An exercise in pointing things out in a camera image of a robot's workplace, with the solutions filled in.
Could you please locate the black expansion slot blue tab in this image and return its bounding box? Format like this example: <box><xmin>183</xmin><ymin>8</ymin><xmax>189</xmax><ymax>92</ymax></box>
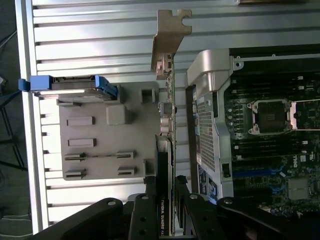
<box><xmin>233</xmin><ymin>184</ymin><xmax>286</xmax><ymax>200</ymax></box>

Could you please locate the silver hard disk drive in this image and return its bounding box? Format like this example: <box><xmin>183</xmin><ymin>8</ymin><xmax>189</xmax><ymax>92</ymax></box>
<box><xmin>33</xmin><ymin>75</ymin><xmax>111</xmax><ymax>102</ymax></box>

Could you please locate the silver chipset heatsink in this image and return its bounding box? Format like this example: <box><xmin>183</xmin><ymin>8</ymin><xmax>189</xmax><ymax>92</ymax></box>
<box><xmin>286</xmin><ymin>177</ymin><xmax>312</xmax><ymax>201</ymax></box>

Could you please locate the green motherboard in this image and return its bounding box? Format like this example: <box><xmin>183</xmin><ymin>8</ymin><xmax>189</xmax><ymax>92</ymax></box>
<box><xmin>223</xmin><ymin>72</ymin><xmax>320</xmax><ymax>221</ymax></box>

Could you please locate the metal socket cover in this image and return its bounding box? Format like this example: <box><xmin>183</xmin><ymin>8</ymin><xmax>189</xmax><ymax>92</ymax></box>
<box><xmin>289</xmin><ymin>99</ymin><xmax>320</xmax><ymax>131</ymax></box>

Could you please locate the CPU socket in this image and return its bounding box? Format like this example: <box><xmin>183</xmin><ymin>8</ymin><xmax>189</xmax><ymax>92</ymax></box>
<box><xmin>247</xmin><ymin>98</ymin><xmax>293</xmax><ymax>136</ymax></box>

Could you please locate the open grey PC case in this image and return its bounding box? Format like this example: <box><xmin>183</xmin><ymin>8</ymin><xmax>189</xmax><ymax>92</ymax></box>
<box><xmin>186</xmin><ymin>48</ymin><xmax>320</xmax><ymax>226</ymax></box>

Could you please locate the black RAM slot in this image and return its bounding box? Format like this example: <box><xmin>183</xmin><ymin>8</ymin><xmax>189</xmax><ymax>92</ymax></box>
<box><xmin>229</xmin><ymin>74</ymin><xmax>315</xmax><ymax>82</ymax></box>
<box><xmin>234</xmin><ymin>149</ymin><xmax>309</xmax><ymax>161</ymax></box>
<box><xmin>229</xmin><ymin>84</ymin><xmax>315</xmax><ymax>91</ymax></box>
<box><xmin>232</xmin><ymin>136</ymin><xmax>308</xmax><ymax>147</ymax></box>
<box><xmin>229</xmin><ymin>89</ymin><xmax>315</xmax><ymax>96</ymax></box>
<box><xmin>229</xmin><ymin>79</ymin><xmax>315</xmax><ymax>87</ymax></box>
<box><xmin>232</xmin><ymin>139</ymin><xmax>308</xmax><ymax>151</ymax></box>
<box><xmin>234</xmin><ymin>144</ymin><xmax>308</xmax><ymax>156</ymax></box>

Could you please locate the grey plastic parts rack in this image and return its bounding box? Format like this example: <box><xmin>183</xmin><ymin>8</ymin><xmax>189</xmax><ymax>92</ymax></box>
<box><xmin>56</xmin><ymin>81</ymin><xmax>162</xmax><ymax>181</ymax></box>

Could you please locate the blue disk caddy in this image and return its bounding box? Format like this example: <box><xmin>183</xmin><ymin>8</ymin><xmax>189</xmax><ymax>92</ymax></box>
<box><xmin>18</xmin><ymin>74</ymin><xmax>118</xmax><ymax>100</ymax></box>

